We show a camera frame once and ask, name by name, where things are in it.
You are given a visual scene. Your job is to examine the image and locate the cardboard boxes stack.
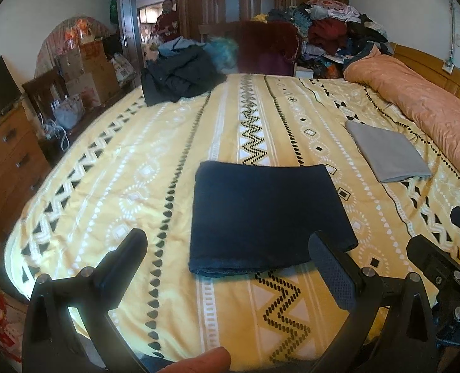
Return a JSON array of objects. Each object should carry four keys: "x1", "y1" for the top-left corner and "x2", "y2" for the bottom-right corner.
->
[{"x1": 57, "y1": 40, "x2": 120, "y2": 109}]

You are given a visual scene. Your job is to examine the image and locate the wooden drawer chest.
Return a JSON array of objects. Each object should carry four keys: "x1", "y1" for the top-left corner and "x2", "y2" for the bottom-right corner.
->
[{"x1": 0, "y1": 105, "x2": 50, "y2": 265}]

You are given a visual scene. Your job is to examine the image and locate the dark red chair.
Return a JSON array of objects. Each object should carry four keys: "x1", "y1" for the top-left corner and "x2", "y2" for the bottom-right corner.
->
[{"x1": 237, "y1": 21, "x2": 301, "y2": 76}]

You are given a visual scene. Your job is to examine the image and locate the yellow patterned bed cover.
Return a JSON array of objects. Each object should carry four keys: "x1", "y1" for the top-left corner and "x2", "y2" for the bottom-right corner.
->
[{"x1": 4, "y1": 74, "x2": 460, "y2": 371}]

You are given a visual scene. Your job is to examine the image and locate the dark jacket on bed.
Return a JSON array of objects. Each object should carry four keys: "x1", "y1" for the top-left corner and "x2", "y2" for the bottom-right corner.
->
[{"x1": 141, "y1": 45, "x2": 227, "y2": 106}]

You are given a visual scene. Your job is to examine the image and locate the dark blue pants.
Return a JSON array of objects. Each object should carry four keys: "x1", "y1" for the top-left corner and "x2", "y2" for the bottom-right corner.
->
[{"x1": 189, "y1": 161, "x2": 358, "y2": 278}]

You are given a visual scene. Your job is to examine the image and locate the orange quilt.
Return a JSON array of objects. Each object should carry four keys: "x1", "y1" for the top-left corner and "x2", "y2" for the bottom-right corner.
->
[{"x1": 343, "y1": 44, "x2": 460, "y2": 173}]

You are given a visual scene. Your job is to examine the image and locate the grey folded cloth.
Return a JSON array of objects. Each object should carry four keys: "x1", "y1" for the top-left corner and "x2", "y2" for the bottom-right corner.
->
[{"x1": 346, "y1": 120, "x2": 432, "y2": 183}]

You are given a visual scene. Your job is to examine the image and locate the person left hand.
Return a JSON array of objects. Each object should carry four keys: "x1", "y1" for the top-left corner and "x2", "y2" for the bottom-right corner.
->
[{"x1": 159, "y1": 347, "x2": 232, "y2": 373}]

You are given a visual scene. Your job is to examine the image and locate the person in doorway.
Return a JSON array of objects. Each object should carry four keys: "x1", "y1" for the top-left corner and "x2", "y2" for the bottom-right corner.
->
[{"x1": 154, "y1": 0, "x2": 180, "y2": 42}]

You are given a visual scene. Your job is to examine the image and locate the pile of clothes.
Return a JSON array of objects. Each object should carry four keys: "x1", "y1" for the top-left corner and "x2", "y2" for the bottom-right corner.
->
[{"x1": 251, "y1": 0, "x2": 393, "y2": 78}]

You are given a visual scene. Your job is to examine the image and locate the wooden headboard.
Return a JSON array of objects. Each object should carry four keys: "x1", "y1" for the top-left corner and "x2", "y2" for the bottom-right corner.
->
[{"x1": 391, "y1": 42, "x2": 460, "y2": 99}]

